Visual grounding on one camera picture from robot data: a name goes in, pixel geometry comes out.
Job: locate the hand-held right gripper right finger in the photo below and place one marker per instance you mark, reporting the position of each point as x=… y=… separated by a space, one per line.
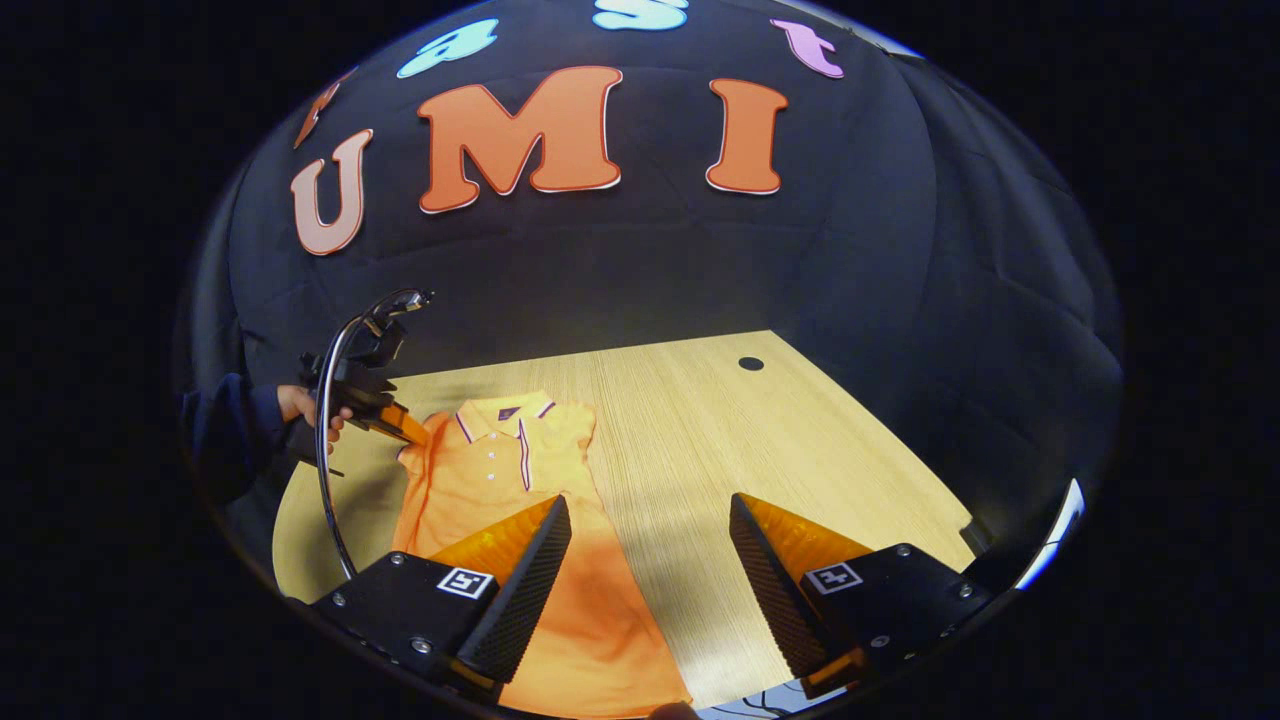
x=775 y=600

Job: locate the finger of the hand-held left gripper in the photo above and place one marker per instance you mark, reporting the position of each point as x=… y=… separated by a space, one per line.
x=405 y=425

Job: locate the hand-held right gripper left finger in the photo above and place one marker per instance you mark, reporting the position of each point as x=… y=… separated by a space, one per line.
x=525 y=600

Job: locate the orange polo T-shirt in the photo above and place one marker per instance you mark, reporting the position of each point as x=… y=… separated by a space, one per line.
x=480 y=480

